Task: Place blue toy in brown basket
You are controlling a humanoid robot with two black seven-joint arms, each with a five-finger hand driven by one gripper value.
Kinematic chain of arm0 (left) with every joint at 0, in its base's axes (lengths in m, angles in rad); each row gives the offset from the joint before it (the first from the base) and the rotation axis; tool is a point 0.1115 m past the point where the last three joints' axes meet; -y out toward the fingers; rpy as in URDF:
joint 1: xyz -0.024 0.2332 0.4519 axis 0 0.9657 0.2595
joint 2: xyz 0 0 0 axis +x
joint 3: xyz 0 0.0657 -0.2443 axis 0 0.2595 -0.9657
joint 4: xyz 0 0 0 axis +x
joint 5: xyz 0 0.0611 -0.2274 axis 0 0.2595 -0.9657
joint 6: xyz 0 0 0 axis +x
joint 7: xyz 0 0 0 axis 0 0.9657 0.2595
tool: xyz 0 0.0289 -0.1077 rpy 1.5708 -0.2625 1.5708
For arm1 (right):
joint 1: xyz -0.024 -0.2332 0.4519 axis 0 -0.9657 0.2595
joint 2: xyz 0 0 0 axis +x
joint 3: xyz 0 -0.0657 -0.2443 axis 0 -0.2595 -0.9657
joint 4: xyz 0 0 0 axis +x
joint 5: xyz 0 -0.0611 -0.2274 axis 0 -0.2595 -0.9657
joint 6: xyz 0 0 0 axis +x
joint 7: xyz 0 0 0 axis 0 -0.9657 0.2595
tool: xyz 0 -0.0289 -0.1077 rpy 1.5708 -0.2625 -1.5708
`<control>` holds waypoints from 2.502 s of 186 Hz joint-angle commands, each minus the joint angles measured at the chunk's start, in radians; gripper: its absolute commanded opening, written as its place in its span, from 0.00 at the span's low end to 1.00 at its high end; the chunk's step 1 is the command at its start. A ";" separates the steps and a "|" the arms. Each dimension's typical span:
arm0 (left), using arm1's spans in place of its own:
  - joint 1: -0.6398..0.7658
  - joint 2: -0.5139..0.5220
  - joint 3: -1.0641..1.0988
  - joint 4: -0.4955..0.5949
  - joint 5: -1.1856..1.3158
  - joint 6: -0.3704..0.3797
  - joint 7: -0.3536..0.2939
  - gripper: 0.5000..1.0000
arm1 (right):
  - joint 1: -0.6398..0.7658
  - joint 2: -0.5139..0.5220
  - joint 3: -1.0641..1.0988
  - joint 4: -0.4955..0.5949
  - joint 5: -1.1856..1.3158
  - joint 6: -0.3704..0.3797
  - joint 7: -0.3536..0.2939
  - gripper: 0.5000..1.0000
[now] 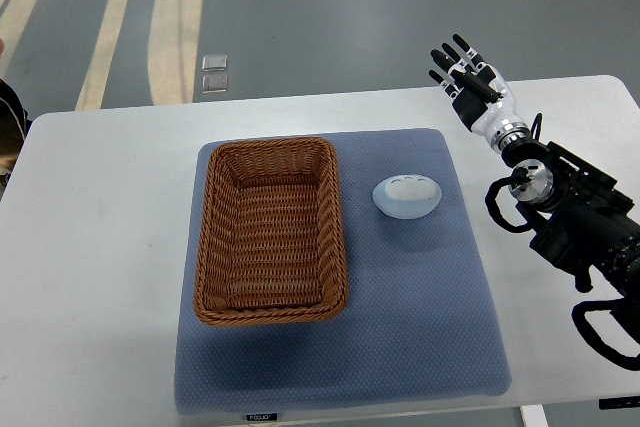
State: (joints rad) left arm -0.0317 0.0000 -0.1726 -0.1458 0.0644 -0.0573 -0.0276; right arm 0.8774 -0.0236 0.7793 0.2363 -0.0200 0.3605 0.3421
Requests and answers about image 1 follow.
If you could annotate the metal floor plate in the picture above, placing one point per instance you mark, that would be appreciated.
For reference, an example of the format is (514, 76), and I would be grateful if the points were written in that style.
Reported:
(214, 83)
(214, 62)

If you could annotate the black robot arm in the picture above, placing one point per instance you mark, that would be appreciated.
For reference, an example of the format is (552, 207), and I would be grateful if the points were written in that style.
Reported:
(580, 222)

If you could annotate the lower metal floor plate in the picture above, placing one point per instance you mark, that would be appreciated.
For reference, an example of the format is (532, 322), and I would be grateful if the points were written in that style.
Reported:
(214, 83)

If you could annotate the white table leg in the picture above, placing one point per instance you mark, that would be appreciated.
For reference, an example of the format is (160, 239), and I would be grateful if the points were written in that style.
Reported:
(533, 416)

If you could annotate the black table control panel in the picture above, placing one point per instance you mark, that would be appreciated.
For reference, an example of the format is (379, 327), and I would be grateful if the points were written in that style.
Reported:
(619, 403)

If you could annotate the blue textured mat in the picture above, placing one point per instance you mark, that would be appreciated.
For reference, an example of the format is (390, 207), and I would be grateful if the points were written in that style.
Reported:
(420, 323)

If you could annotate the light blue plush toy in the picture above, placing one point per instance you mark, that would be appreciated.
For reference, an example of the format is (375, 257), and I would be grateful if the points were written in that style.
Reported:
(407, 196)

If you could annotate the brown wicker basket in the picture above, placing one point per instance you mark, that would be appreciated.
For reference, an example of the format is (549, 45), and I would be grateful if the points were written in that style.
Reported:
(271, 245)

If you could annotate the upper metal floor plate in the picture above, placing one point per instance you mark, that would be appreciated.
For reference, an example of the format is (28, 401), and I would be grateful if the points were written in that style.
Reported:
(214, 62)

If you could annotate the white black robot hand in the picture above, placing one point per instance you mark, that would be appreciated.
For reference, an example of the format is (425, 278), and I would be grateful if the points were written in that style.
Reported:
(480, 96)

